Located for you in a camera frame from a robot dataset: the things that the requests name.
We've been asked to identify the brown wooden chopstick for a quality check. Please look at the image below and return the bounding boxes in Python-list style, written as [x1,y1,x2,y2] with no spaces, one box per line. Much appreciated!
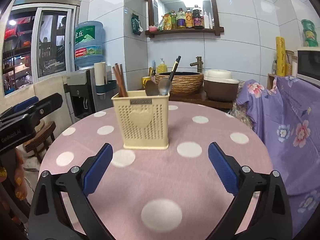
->
[119,64,128,97]
[114,63,127,97]
[112,63,123,97]

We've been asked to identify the stainless steel spoon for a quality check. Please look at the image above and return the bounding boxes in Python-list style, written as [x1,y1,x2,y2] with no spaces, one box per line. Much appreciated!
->
[158,78,172,96]

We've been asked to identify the dark soy sauce bottle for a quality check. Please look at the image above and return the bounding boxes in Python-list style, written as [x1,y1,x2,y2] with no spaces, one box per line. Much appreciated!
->
[192,5,204,29]

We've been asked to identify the dark wooden counter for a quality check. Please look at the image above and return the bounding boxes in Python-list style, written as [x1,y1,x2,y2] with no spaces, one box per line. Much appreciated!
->
[169,89,233,110]

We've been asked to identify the wooden framed mirror shelf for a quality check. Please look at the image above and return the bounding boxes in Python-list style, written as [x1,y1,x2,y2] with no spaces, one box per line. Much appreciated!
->
[145,0,224,38]

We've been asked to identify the small wooden stool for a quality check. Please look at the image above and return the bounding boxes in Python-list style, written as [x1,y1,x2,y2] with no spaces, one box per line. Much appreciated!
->
[23,121,56,163]

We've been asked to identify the bronze faucet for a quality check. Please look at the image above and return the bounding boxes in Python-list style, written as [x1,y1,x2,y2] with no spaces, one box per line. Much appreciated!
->
[190,56,203,73]

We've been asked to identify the yellow oil bottle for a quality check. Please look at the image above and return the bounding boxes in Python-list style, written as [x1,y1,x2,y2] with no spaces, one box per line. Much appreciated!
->
[185,8,193,28]

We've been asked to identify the paper cup stack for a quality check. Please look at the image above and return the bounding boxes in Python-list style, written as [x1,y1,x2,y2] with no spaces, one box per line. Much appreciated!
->
[94,62,106,86]

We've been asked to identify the green stacked bowls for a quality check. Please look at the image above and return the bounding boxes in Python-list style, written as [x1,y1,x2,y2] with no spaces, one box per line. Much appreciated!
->
[301,19,318,47]

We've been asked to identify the yellow mug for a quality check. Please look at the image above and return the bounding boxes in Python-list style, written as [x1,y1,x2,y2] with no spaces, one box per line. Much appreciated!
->
[142,76,151,89]

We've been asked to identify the white brown rice cooker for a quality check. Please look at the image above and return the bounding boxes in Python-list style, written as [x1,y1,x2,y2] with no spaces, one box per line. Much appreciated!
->
[204,69,239,102]

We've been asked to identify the purple floral cloth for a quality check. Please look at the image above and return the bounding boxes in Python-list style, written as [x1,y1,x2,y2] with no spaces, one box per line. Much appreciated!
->
[236,76,319,236]

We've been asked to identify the person left hand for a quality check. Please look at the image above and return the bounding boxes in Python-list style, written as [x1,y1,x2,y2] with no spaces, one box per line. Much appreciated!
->
[1,148,30,224]

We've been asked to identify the green hanging packet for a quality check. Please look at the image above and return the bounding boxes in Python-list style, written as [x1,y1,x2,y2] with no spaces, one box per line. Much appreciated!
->
[131,14,144,36]

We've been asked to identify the sliding glass window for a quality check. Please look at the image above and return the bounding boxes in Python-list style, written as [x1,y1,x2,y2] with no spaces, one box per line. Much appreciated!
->
[1,3,79,95]

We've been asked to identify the yellow soap dispenser bottle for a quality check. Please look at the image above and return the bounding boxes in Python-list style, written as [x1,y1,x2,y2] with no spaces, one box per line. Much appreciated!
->
[157,59,168,74]

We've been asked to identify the black chopstick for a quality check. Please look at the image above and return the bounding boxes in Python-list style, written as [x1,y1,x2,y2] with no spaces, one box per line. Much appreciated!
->
[169,56,181,82]

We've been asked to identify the wicker textured sink basin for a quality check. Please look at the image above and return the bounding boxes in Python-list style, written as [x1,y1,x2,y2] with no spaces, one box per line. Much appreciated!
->
[170,72,204,95]

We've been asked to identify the pink polka dot tablecloth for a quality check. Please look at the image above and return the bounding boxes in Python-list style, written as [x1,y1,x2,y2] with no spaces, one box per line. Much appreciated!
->
[40,102,273,239]

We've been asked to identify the water dispenser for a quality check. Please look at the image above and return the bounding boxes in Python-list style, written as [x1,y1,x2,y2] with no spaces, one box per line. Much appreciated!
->
[64,67,119,121]

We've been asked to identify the white microwave oven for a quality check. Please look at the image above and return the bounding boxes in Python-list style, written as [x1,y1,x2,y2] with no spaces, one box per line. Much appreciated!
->
[297,47,320,86]

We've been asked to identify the blue water jug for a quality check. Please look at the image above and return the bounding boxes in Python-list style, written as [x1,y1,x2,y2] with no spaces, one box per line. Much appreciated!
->
[74,21,105,69]

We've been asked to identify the cream plastic utensil holder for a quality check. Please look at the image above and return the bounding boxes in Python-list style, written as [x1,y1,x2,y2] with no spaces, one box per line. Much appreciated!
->
[112,90,169,150]

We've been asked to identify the yellow rolled mat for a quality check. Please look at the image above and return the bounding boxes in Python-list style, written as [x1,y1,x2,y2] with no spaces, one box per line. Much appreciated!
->
[276,36,286,76]

